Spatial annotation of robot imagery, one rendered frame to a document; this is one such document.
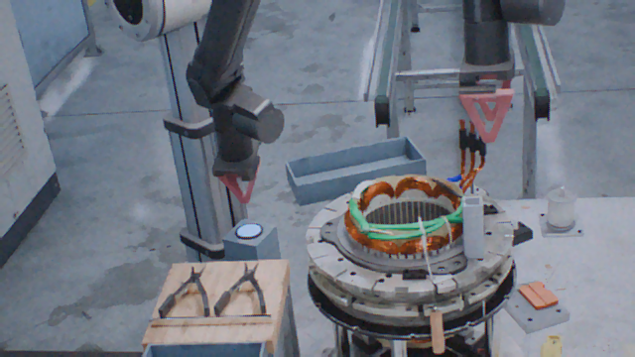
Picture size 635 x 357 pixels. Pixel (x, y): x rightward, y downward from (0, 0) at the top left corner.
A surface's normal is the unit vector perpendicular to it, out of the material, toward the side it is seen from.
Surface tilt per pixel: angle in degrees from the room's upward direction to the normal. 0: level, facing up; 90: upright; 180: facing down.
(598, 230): 0
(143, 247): 0
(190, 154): 90
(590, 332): 0
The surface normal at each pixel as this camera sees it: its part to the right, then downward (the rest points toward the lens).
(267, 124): 0.72, 0.31
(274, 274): -0.11, -0.87
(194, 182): -0.69, 0.41
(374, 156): 0.23, 0.45
